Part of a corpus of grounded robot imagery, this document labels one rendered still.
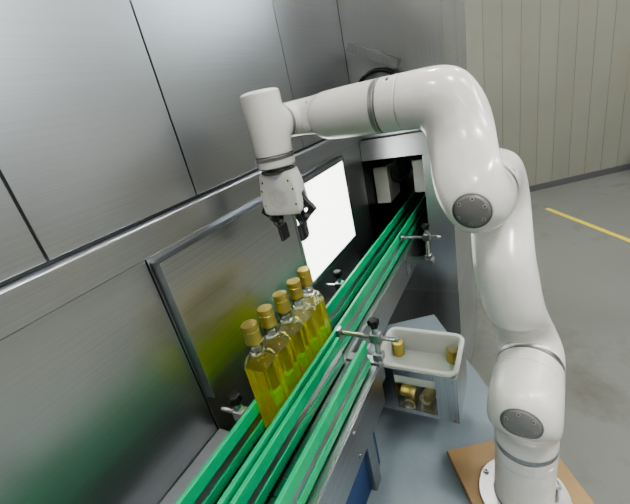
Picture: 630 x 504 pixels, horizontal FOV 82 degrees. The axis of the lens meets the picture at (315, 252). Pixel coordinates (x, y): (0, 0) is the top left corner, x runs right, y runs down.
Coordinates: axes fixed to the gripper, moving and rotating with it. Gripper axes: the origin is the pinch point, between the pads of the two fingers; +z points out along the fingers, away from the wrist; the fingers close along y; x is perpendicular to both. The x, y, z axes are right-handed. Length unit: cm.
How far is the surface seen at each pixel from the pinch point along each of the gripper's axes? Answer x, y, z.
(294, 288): -7.3, 1.3, 11.3
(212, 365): -25.8, -12.1, 20.8
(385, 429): 5, 12, 68
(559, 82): 489, 92, 16
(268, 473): -36, 6, 34
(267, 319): -18.7, 0.9, 12.0
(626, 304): 205, 113, 144
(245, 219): -1.8, -11.8, -4.4
